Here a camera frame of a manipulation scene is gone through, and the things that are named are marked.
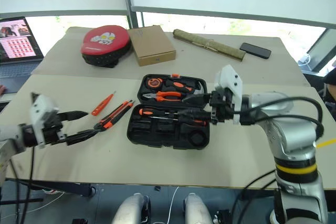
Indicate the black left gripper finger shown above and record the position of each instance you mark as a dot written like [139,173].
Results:
[81,136]
[72,116]

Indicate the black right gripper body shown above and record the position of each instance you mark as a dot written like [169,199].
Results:
[220,108]

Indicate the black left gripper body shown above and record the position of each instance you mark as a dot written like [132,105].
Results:
[53,129]

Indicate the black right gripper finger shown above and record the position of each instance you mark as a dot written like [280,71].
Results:
[195,116]
[197,98]

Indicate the orange voltage tester pen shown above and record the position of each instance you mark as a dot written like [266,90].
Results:
[102,104]

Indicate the black orange utility knife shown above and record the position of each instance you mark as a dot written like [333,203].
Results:
[115,115]

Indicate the black fabric pouch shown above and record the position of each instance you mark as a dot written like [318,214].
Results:
[157,134]

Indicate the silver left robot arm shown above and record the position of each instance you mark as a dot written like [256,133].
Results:
[10,136]

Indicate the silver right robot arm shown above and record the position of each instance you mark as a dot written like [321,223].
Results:
[288,134]

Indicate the orange black screwdriver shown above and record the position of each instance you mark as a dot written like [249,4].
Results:
[147,112]
[200,123]

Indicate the tan cardboard sheet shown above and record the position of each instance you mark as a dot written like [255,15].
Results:
[105,155]
[210,69]

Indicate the orange black tape measure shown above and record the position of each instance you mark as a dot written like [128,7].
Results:
[155,83]

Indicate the black table support bar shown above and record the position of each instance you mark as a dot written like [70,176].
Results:
[65,187]

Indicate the rolled bamboo mat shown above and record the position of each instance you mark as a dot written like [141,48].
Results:
[210,44]

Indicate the black smartphone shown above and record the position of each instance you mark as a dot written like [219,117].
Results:
[255,50]

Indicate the brown cardboard box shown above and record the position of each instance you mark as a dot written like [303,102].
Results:
[151,44]

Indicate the red black punching pad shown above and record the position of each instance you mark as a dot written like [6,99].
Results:
[103,43]

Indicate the small black floor object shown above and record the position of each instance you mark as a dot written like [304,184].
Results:
[157,189]

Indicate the silver rounded robot leg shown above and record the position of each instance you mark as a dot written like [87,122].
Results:
[197,209]
[131,209]

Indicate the open laptop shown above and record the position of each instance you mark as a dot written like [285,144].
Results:
[15,43]

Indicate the yellow strip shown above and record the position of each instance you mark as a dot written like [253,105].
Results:
[326,143]

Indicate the dark monitor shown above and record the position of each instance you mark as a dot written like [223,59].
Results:
[321,51]

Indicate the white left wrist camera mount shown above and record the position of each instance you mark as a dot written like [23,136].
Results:
[42,104]

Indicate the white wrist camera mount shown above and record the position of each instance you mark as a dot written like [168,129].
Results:
[228,77]
[42,104]

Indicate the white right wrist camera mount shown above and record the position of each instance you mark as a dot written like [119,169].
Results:
[228,77]

